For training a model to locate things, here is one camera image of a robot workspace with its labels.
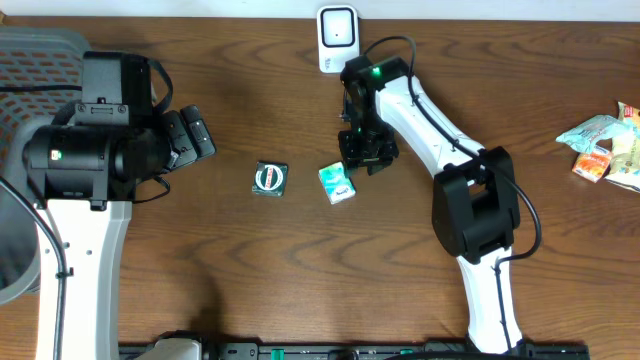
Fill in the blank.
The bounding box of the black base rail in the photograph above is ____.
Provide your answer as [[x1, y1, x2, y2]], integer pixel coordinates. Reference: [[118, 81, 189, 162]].
[[204, 340, 590, 360]]

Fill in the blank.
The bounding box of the mint green wipes pack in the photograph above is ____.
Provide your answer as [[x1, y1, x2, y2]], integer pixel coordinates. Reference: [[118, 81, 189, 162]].
[[555, 115, 633, 154]]

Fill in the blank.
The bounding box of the dark green soap packet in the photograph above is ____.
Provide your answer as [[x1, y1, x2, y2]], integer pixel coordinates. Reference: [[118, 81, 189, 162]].
[[252, 162, 289, 197]]

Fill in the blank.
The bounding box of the teal gum box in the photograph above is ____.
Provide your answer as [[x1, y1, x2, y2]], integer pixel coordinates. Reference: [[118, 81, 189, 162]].
[[318, 162, 356, 205]]

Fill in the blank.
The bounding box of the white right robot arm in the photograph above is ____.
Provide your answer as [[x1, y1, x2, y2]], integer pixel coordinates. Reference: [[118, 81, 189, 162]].
[[338, 55, 523, 354]]

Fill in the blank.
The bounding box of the cream snack bag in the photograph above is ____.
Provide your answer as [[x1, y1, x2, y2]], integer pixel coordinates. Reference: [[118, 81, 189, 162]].
[[605, 102, 639, 192]]

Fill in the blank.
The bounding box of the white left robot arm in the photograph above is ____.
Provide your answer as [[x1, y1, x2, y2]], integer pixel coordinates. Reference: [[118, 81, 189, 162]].
[[24, 52, 216, 359]]

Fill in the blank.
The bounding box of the grey plastic mesh basket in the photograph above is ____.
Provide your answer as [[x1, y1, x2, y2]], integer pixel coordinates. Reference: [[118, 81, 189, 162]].
[[1, 26, 91, 304]]

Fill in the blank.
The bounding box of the orange candy box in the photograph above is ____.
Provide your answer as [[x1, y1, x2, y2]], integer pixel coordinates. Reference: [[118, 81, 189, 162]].
[[572, 145, 613, 183]]

